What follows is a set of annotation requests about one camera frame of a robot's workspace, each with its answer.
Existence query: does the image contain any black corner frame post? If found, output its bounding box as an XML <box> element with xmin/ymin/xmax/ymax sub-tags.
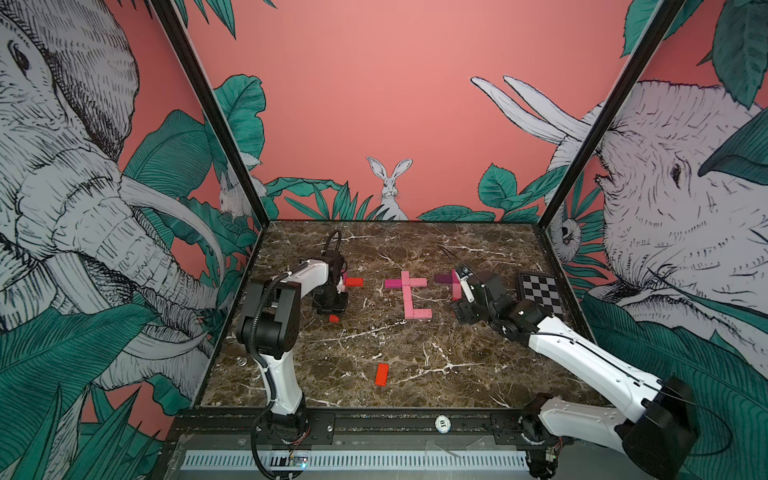
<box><xmin>151</xmin><ymin>0</ymin><xmax>270</xmax><ymax>230</ymax></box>
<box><xmin>537</xmin><ymin>0</ymin><xmax>685</xmax><ymax>229</ymax></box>

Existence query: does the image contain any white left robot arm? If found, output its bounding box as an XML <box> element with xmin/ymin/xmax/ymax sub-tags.
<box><xmin>236</xmin><ymin>251</ymin><xmax>348</xmax><ymax>445</ymax></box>

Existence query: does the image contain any black right corner frame post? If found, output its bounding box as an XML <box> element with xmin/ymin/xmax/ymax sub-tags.
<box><xmin>537</xmin><ymin>0</ymin><xmax>685</xmax><ymax>229</ymax></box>

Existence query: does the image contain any checkerboard calibration plate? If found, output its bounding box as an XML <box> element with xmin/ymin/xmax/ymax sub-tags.
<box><xmin>516</xmin><ymin>272</ymin><xmax>565</xmax><ymax>318</ymax></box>

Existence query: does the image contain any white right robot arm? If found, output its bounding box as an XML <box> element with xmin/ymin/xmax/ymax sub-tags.
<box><xmin>451</xmin><ymin>267</ymin><xmax>698</xmax><ymax>479</ymax></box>

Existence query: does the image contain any black front frame rail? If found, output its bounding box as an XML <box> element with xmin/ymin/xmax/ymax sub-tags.
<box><xmin>167</xmin><ymin>407</ymin><xmax>601</xmax><ymax>448</ymax></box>

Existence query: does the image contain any white slotted cable duct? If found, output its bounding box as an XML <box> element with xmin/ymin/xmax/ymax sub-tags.
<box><xmin>180</xmin><ymin>450</ymin><xmax>528</xmax><ymax>472</ymax></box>

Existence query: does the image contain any red row block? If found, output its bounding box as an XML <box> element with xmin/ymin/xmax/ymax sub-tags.
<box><xmin>375</xmin><ymin>363</ymin><xmax>389</xmax><ymax>387</ymax></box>

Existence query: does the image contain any black left corner frame post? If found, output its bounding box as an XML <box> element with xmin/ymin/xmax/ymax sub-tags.
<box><xmin>151</xmin><ymin>0</ymin><xmax>270</xmax><ymax>230</ymax></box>

